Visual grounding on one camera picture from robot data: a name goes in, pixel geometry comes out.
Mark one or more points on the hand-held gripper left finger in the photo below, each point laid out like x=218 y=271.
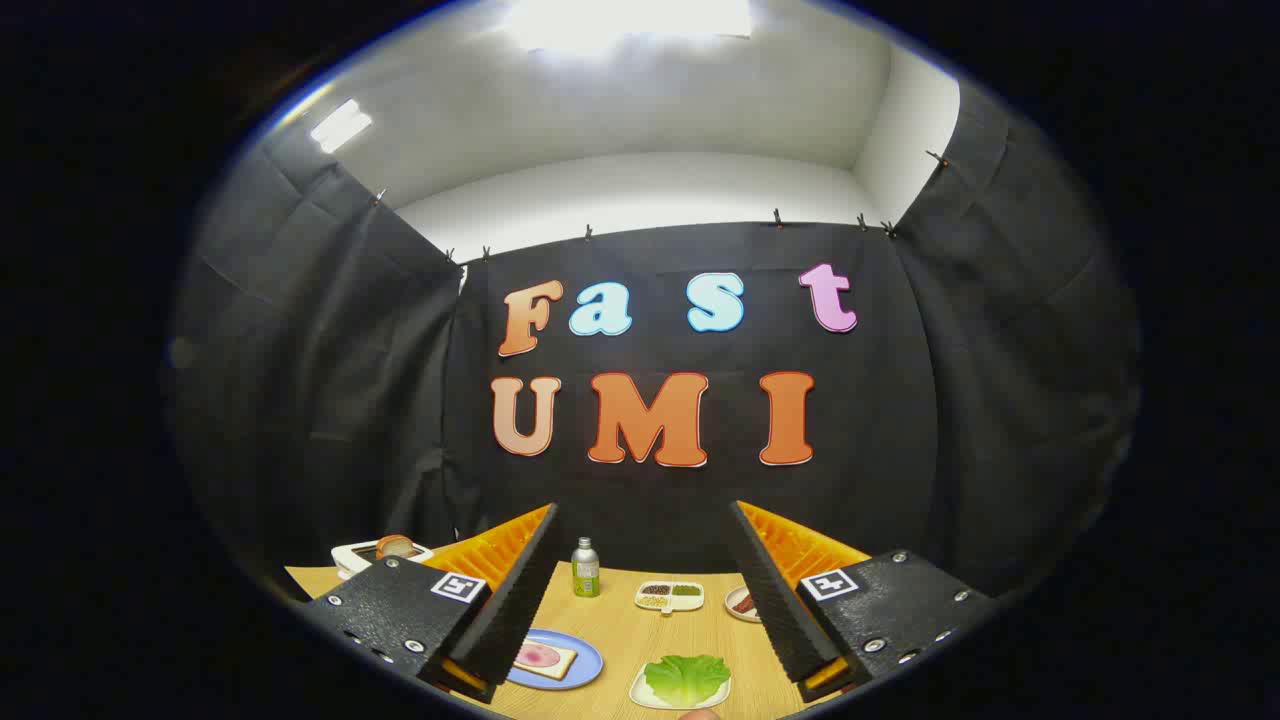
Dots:
x=520 y=600

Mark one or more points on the green lettuce leaf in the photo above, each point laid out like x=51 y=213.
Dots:
x=687 y=677

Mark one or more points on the row of black cloth clips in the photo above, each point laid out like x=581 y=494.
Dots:
x=777 y=217

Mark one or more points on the browned toast slice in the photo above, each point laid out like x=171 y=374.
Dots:
x=394 y=546

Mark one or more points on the white oval plate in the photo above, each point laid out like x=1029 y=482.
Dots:
x=734 y=610

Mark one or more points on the large ceiling light panel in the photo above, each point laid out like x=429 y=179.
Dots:
x=630 y=20

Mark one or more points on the white divided dish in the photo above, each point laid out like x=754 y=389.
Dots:
x=690 y=603

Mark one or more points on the white rounded square plate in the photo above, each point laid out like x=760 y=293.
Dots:
x=640 y=695

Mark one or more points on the pink ham slice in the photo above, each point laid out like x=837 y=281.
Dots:
x=538 y=656

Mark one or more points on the brown meat slice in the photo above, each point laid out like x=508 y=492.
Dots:
x=745 y=603

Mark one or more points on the white toaster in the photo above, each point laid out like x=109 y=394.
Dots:
x=350 y=560

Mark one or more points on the blue round plate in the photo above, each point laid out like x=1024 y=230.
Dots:
x=585 y=660

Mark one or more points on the silver bottle green label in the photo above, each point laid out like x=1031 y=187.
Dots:
x=585 y=575

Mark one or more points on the small ceiling light panel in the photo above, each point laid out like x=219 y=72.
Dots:
x=340 y=125

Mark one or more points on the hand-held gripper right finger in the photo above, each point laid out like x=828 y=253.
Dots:
x=770 y=590

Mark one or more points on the white bread slice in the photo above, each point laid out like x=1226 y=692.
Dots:
x=562 y=662

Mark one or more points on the black backdrop cloth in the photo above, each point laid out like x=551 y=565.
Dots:
x=650 y=500

